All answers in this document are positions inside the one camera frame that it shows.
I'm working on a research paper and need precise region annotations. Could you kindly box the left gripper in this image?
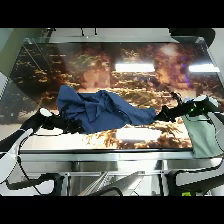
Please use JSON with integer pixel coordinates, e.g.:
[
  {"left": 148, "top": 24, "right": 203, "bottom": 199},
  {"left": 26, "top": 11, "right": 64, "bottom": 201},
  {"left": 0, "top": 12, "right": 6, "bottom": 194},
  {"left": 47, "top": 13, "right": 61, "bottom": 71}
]
[{"left": 50, "top": 115, "right": 85, "bottom": 135}]

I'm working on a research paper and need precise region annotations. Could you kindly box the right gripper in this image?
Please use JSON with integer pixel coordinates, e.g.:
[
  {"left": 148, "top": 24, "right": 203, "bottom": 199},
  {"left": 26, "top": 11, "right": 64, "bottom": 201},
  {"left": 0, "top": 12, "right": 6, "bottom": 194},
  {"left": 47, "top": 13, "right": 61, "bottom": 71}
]
[{"left": 161, "top": 105, "right": 184, "bottom": 122}]

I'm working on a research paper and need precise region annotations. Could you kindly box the blue shirt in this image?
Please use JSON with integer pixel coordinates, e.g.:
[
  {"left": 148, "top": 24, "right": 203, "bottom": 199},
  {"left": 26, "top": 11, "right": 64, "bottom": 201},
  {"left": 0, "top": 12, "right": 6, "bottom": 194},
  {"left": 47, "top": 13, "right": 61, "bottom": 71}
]
[{"left": 55, "top": 84, "right": 158, "bottom": 135}]

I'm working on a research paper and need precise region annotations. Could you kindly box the silver frame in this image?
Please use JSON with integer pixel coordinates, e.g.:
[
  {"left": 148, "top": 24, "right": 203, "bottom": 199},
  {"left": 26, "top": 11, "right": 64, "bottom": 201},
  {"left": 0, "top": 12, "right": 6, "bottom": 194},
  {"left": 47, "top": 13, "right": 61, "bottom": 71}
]
[{"left": 0, "top": 35, "right": 224, "bottom": 197}]

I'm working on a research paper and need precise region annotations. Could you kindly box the black cable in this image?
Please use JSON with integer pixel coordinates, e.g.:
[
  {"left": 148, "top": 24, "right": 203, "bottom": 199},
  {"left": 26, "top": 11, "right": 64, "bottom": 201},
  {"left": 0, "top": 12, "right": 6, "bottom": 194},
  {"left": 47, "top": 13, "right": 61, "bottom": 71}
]
[
  {"left": 173, "top": 157, "right": 224, "bottom": 181},
  {"left": 17, "top": 135, "right": 45, "bottom": 197}
]

